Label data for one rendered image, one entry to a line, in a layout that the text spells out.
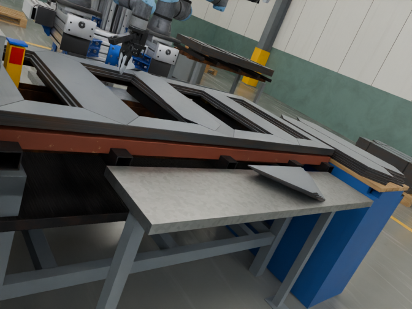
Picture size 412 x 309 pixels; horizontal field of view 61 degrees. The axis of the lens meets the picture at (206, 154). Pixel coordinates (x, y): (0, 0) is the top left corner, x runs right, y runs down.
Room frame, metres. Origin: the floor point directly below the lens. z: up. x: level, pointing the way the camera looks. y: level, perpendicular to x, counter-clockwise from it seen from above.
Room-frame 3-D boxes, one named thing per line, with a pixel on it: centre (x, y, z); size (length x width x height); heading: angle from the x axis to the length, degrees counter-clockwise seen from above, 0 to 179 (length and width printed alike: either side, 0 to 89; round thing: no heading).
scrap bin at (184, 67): (7.23, 1.04, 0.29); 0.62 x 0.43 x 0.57; 57
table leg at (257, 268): (1.78, -0.53, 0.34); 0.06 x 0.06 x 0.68; 46
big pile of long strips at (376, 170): (2.07, -0.70, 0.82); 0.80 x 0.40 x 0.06; 46
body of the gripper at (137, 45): (1.58, 0.48, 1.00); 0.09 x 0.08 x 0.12; 136
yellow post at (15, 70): (1.23, 0.78, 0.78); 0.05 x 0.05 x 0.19; 46
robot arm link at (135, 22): (1.58, 0.49, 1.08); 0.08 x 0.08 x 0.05
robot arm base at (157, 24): (2.20, 0.55, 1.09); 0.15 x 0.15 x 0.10
